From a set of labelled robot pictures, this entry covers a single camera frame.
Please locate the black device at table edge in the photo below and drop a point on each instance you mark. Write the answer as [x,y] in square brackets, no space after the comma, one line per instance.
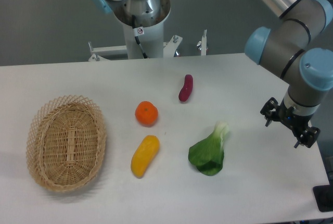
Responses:
[323,197]

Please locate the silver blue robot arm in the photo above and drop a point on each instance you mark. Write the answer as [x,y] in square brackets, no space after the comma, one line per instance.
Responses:
[284,53]

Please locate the white clamp bracket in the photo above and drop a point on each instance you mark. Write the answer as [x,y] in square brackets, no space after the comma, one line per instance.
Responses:
[202,44]

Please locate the purple sweet potato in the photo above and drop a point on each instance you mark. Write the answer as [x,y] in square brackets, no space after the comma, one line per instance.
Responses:
[187,88]

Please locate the yellow mango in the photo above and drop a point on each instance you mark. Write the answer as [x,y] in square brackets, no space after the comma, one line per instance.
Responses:
[144,155]

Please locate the green bok choy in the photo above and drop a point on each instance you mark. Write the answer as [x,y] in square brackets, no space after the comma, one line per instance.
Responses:
[208,154]

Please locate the woven wicker basket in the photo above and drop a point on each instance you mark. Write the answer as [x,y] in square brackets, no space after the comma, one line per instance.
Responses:
[66,143]

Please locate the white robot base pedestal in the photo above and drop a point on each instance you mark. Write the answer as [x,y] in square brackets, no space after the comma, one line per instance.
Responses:
[142,22]

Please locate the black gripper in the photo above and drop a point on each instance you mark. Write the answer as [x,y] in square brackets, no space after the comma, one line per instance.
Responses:
[288,116]

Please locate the orange mandarin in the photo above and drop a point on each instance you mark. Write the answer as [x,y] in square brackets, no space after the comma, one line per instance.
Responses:
[146,113]

